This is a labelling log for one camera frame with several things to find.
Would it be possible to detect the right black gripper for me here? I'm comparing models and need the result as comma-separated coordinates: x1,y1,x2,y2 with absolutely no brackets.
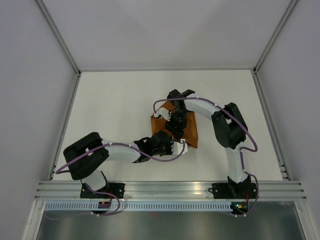
164,109,190,140

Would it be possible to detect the orange-brown cloth napkin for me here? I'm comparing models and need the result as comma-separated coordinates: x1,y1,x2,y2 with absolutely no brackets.
150,101,199,149

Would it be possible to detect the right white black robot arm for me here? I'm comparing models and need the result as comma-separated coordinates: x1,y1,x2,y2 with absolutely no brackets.
165,89,258,200

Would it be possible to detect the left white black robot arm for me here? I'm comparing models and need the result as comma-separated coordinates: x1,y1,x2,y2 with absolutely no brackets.
63,131,174,198

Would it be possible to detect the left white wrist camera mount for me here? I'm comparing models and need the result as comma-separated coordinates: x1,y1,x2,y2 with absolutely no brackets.
171,139,188,155

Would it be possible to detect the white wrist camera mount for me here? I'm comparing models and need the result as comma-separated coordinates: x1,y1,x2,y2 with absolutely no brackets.
153,107,171,121
171,139,188,155

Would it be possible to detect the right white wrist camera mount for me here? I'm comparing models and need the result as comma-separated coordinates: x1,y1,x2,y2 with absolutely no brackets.
153,107,171,121

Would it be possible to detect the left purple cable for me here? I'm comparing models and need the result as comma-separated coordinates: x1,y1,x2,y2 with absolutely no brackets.
44,140,187,221

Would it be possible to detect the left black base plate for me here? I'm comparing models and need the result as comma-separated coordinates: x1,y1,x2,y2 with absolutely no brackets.
80,182,125,199

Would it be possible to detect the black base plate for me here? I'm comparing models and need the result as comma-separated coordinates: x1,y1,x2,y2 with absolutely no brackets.
208,183,258,200
80,182,125,199

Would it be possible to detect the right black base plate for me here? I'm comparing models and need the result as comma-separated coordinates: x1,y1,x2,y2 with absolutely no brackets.
208,183,258,200

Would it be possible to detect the white slotted cable duct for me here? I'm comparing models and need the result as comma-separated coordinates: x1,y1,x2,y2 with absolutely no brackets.
45,200,232,212

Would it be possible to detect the aluminium mounting rail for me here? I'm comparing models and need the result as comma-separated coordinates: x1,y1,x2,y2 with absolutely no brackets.
34,180,307,202

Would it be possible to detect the right aluminium frame post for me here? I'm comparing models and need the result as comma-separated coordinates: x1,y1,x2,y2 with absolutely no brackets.
252,0,300,75

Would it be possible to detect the aluminium frame post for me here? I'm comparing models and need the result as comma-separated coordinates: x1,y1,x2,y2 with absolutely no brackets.
252,0,300,75
34,0,81,76

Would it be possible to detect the left aluminium frame post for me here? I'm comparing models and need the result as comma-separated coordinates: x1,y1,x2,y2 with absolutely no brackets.
34,0,81,76

